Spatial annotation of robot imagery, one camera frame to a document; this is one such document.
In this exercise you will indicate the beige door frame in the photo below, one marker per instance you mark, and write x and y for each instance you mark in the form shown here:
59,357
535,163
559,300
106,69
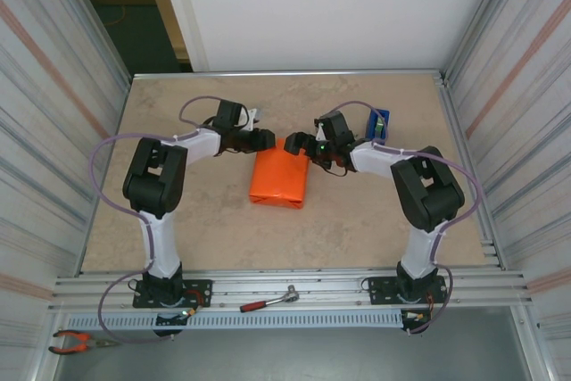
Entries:
166,10

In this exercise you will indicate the slanted aluminium frame rail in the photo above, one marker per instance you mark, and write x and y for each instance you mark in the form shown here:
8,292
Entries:
451,109

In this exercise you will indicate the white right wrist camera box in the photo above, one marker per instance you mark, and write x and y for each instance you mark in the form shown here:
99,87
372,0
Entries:
321,135

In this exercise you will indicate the orange wrapping paper sheet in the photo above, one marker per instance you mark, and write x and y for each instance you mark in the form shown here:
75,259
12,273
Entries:
278,176

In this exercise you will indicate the wide aluminium frame rail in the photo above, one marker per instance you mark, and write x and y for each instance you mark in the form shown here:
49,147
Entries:
330,296

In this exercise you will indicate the blue tape dispenser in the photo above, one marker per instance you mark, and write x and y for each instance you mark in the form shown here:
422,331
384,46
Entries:
387,118

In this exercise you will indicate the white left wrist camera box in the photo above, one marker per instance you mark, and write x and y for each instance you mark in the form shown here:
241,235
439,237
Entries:
253,117

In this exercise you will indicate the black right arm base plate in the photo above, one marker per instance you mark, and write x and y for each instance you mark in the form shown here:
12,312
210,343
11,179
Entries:
379,285

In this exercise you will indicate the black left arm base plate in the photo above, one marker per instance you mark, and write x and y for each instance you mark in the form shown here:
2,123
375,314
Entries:
201,287

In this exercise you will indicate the green tape roll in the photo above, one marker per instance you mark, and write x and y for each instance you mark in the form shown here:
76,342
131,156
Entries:
380,127

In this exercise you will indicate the thin aluminium frame rail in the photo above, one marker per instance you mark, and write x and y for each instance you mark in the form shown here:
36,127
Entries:
290,74

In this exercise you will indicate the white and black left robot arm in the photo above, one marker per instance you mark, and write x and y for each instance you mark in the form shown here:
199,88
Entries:
154,180

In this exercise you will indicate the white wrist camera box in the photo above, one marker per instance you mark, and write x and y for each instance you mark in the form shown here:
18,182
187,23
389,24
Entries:
321,135
253,117

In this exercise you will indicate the yellow power connector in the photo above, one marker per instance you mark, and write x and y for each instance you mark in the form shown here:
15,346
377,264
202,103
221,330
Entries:
418,317
189,312

